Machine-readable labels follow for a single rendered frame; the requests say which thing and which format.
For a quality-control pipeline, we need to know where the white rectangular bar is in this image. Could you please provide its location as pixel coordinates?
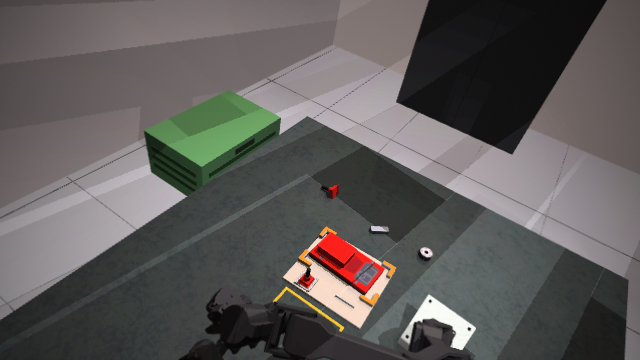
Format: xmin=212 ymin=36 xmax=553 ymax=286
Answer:
xmin=370 ymin=226 xmax=389 ymax=234

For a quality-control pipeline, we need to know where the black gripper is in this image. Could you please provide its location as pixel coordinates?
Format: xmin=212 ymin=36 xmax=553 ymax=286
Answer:
xmin=178 ymin=294 xmax=261 ymax=360

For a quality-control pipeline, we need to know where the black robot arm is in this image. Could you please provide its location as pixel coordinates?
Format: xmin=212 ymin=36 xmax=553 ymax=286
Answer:
xmin=206 ymin=285 xmax=474 ymax=360

